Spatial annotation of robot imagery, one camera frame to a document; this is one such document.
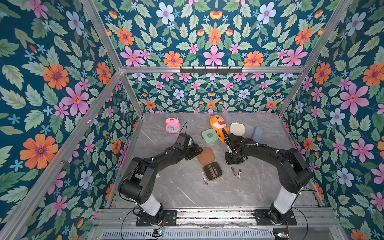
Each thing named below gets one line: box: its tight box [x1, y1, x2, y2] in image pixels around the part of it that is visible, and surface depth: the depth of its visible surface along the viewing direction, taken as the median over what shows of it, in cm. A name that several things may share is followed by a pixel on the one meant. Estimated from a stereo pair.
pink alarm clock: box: [165, 117, 181, 134], surface depth 104 cm
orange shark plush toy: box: [210, 114, 230, 144], surface depth 107 cm
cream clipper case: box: [229, 121, 245, 138], surface depth 111 cm
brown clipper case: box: [198, 147, 223, 182], surface depth 92 cm
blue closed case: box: [252, 125, 264, 144], surface depth 108 cm
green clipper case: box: [201, 128, 219, 143], surface depth 106 cm
